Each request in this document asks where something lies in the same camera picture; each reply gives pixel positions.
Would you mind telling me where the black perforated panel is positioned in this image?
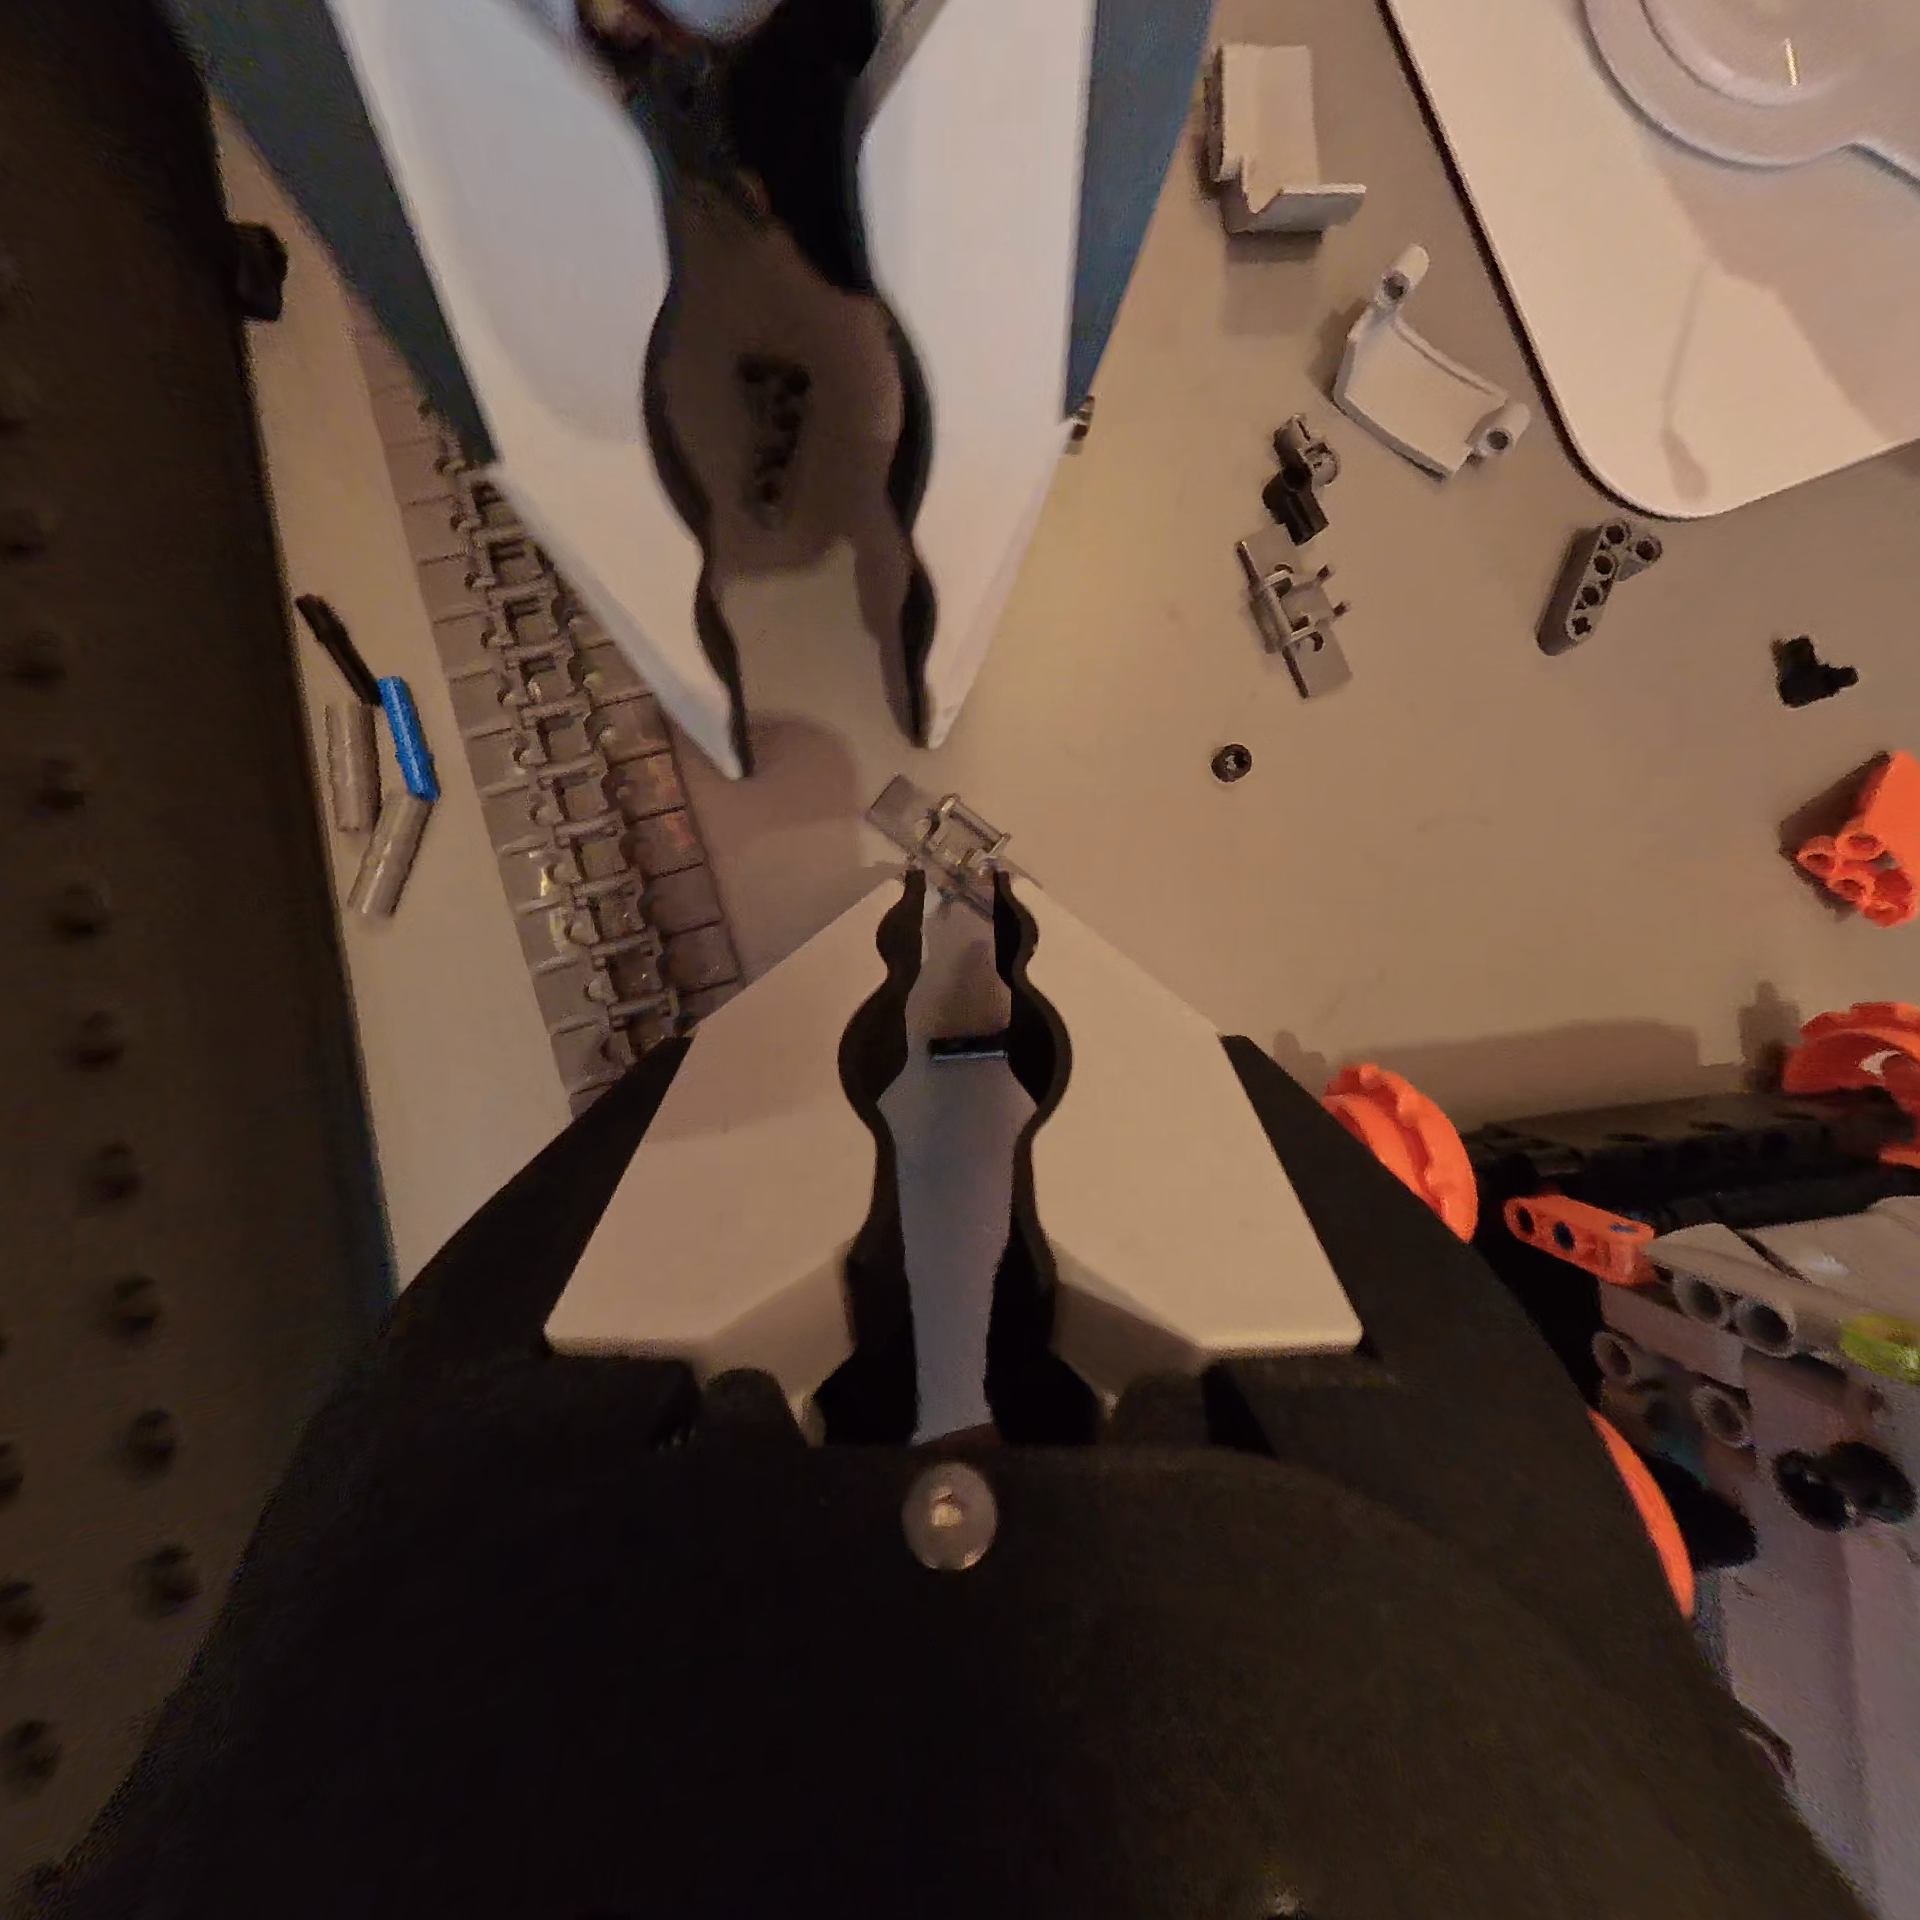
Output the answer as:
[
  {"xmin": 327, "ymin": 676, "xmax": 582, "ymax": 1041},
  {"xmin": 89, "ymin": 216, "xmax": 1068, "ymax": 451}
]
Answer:
[{"xmin": 0, "ymin": 0, "xmax": 394, "ymax": 1920}]

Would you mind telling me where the black grey cross connector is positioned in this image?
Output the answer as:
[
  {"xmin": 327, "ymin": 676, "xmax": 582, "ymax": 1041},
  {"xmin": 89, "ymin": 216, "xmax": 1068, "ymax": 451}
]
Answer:
[{"xmin": 1264, "ymin": 418, "xmax": 1334, "ymax": 544}]

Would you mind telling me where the single grey track link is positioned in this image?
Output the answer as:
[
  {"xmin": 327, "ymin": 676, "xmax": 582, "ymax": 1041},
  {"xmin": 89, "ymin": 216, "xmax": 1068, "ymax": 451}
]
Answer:
[
  {"xmin": 1232, "ymin": 537, "xmax": 1353, "ymax": 703},
  {"xmin": 866, "ymin": 775, "xmax": 1016, "ymax": 906}
]

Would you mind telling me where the orange wedge block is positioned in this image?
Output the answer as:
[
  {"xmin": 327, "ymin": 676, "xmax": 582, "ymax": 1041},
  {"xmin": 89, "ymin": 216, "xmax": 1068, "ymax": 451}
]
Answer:
[{"xmin": 1781, "ymin": 751, "xmax": 1920, "ymax": 927}]

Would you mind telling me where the light grey curved panel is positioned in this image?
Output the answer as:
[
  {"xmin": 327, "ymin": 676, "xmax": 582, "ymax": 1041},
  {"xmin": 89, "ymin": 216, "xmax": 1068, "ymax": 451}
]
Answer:
[{"xmin": 1329, "ymin": 248, "xmax": 1533, "ymax": 481}]

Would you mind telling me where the black long pin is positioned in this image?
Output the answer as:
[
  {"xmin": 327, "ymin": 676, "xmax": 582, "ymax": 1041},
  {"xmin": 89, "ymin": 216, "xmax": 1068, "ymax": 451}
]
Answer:
[{"xmin": 295, "ymin": 594, "xmax": 378, "ymax": 705}]

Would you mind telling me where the white lamp base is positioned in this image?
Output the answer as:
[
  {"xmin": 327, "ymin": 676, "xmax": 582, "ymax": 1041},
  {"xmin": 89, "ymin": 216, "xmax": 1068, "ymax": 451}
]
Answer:
[{"xmin": 1381, "ymin": 0, "xmax": 1920, "ymax": 521}]

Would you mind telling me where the grey orange toy block vehicle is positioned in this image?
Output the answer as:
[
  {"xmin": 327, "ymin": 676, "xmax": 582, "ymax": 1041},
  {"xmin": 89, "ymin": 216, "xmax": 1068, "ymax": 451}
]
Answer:
[{"xmin": 1318, "ymin": 1002, "xmax": 1920, "ymax": 1920}]

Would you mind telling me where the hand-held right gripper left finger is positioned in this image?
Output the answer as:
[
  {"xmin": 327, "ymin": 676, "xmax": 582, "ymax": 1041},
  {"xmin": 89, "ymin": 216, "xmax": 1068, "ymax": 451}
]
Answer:
[{"xmin": 545, "ymin": 872, "xmax": 929, "ymax": 1444}]

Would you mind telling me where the grey toy track chain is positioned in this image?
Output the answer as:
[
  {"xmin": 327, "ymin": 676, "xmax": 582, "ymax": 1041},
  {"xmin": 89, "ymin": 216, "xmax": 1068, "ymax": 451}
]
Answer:
[{"xmin": 367, "ymin": 375, "xmax": 744, "ymax": 1120}]

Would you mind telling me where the dark grey angled beam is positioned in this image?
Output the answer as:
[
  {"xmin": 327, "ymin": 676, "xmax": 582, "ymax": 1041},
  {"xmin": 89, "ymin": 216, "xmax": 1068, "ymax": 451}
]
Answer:
[{"xmin": 1536, "ymin": 519, "xmax": 1664, "ymax": 656}]

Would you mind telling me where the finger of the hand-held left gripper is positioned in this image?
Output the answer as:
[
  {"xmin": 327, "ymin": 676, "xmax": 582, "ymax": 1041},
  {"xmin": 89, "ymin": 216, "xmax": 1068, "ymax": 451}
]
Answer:
[
  {"xmin": 858, "ymin": 0, "xmax": 1096, "ymax": 751},
  {"xmin": 327, "ymin": 0, "xmax": 754, "ymax": 780}
]

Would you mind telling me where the blue pin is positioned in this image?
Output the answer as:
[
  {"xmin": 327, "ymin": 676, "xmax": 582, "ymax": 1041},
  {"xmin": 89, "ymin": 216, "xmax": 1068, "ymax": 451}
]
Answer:
[{"xmin": 372, "ymin": 676, "xmax": 440, "ymax": 801}]

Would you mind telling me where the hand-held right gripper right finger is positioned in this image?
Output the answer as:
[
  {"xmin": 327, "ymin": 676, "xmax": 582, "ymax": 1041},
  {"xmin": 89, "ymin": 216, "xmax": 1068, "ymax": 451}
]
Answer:
[{"xmin": 988, "ymin": 867, "xmax": 1365, "ymax": 1444}]

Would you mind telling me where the light grey curved block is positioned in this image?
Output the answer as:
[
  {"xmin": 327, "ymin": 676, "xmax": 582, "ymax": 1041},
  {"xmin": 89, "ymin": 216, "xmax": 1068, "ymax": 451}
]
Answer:
[{"xmin": 1197, "ymin": 44, "xmax": 1369, "ymax": 241}]

